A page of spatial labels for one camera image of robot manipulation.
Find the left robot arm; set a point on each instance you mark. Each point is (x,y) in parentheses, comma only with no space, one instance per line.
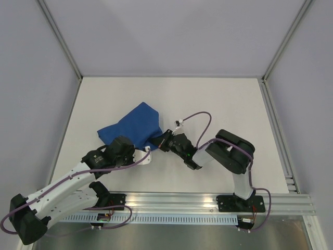
(79,189)

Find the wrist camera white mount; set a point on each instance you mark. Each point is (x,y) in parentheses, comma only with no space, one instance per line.
(178,127)
(142,156)

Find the aluminium frame post right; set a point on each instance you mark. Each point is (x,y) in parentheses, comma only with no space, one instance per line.
(302,12)

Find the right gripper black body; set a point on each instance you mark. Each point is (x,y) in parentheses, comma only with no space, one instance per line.
(166,140)

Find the aluminium front rail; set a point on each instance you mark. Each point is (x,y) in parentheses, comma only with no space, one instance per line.
(205,203)

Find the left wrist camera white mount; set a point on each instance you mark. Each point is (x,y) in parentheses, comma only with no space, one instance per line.
(142,156)

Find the aluminium frame post left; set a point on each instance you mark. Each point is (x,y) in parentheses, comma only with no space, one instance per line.
(59,37)

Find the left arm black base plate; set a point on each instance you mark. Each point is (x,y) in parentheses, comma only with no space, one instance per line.
(110,201)

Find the slotted cable duct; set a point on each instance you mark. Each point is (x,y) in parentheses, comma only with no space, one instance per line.
(192,219)

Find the blue surgical drape cloth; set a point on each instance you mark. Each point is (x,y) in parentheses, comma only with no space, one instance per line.
(140,125)

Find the aluminium frame post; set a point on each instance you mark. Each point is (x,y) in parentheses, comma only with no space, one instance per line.
(59,37)
(302,12)

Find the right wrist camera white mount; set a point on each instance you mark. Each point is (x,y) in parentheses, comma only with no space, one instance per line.
(178,127)

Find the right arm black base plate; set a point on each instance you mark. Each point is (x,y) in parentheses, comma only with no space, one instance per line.
(234,204)

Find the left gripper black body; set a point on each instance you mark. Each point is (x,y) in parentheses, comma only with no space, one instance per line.
(126,160)

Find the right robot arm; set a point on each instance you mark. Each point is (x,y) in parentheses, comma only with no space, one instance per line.
(229,150)

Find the aluminium side rail right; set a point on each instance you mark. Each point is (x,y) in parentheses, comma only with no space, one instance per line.
(283,153)

